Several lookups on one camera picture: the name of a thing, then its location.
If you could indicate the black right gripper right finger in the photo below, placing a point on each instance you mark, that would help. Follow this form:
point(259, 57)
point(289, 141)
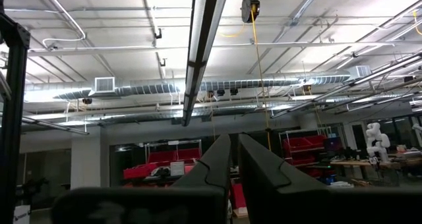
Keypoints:
point(260, 178)

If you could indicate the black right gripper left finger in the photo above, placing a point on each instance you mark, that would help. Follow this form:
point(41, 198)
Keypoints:
point(214, 171)

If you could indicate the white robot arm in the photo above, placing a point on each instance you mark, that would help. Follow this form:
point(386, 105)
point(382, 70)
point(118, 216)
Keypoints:
point(376, 141)

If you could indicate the shelf with red bins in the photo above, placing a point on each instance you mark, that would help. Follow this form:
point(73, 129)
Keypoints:
point(165, 158)
point(303, 145)

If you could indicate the white paper sign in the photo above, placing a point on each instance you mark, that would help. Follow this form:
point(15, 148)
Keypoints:
point(177, 168)

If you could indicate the wooden work table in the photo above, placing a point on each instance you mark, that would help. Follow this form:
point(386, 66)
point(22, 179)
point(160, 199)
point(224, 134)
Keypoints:
point(362, 163)

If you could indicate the white building pillar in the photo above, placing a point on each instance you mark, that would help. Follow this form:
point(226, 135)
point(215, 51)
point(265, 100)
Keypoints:
point(85, 161)

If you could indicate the long ceiling light fixture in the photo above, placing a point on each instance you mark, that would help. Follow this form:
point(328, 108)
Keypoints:
point(204, 39)

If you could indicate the slanted ceiling light strip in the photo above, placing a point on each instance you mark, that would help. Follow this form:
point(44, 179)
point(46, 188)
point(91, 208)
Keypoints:
point(356, 82)

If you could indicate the silver ceiling air duct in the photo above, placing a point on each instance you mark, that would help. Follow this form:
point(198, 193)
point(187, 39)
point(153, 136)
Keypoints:
point(250, 83)

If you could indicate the white square duct vent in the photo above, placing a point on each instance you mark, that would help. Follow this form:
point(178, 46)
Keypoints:
point(104, 84)

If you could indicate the black aluminium rig frame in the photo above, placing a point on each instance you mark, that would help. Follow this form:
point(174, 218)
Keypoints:
point(13, 118)

